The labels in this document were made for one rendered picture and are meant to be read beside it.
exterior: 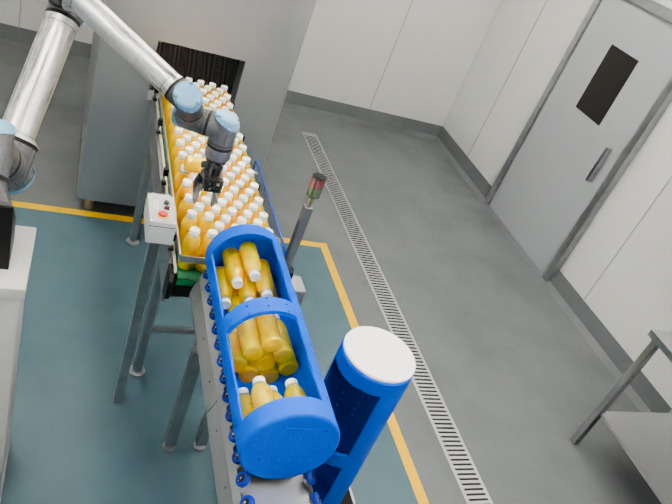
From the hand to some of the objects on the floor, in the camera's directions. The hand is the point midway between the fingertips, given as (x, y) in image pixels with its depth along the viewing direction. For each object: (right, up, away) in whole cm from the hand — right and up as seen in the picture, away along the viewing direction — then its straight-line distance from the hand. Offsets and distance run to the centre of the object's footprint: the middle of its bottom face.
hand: (203, 201), depth 240 cm
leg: (-14, -109, +59) cm, 125 cm away
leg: (-27, -107, +54) cm, 123 cm away
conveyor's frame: (-44, -52, +126) cm, 143 cm away
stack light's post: (+1, -85, +105) cm, 135 cm away
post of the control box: (-54, -88, +65) cm, 122 cm away
